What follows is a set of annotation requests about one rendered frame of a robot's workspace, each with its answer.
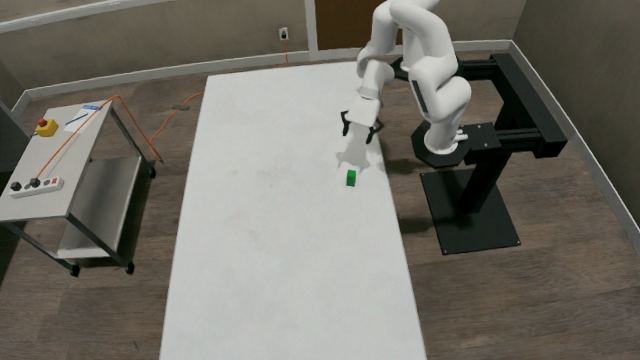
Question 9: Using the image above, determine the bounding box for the green rectangular block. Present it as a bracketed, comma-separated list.
[346, 170, 356, 187]

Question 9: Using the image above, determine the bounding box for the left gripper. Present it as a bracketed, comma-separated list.
[340, 94, 384, 144]

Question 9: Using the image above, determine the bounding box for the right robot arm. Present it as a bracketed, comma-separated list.
[398, 25, 424, 72]

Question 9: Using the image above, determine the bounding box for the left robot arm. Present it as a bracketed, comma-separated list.
[356, 0, 471, 155]

